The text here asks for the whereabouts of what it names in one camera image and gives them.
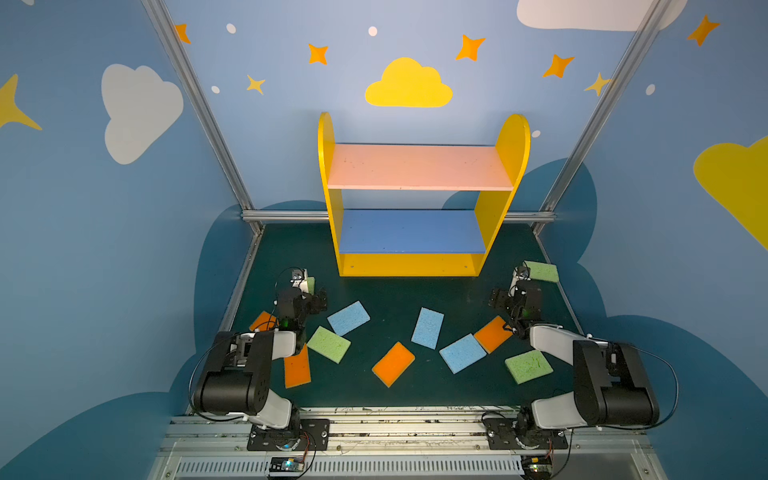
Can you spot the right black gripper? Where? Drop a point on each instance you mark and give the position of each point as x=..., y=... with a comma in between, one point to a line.
x=507, y=299

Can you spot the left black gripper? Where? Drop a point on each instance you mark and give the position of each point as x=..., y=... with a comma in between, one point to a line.
x=313, y=301

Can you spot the blue sponge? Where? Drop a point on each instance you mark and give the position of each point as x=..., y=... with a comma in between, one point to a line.
x=348, y=319
x=427, y=328
x=462, y=353

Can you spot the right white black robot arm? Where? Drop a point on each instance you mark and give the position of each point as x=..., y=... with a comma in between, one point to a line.
x=611, y=386

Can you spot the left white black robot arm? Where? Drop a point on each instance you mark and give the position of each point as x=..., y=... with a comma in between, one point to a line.
x=235, y=378

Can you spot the yellow shelf pink blue boards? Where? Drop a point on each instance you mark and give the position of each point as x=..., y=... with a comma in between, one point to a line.
x=420, y=242

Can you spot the orange sponge far left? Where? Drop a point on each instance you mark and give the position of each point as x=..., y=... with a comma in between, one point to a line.
x=264, y=322

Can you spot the orange sponge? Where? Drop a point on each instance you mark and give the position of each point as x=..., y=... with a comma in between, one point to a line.
x=493, y=334
x=397, y=360
x=264, y=322
x=297, y=370

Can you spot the orange sponge right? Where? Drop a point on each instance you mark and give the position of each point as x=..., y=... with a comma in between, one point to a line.
x=493, y=334

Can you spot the orange sponge front left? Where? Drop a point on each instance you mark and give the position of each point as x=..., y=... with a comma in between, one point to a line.
x=297, y=370

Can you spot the orange sponge centre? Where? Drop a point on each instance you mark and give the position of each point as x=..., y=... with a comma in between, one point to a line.
x=397, y=360

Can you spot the right controller board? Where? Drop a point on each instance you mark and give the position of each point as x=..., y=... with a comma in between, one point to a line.
x=536, y=468

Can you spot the controller board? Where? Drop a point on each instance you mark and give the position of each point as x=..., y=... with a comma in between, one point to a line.
x=286, y=466
x=536, y=468

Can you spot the left controller board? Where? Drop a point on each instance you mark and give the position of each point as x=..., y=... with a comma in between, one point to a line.
x=286, y=466

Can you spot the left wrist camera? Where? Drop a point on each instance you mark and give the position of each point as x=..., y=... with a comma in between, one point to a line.
x=299, y=279

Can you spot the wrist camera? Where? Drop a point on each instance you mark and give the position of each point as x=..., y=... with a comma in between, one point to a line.
x=299, y=279
x=521, y=273

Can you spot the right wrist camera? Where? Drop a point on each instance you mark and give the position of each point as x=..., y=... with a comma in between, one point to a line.
x=521, y=273

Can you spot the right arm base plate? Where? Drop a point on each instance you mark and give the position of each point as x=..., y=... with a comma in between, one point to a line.
x=505, y=434

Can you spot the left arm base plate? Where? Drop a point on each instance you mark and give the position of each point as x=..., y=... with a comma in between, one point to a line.
x=304, y=434

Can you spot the aluminium rail base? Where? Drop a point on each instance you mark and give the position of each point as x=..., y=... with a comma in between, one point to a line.
x=446, y=442

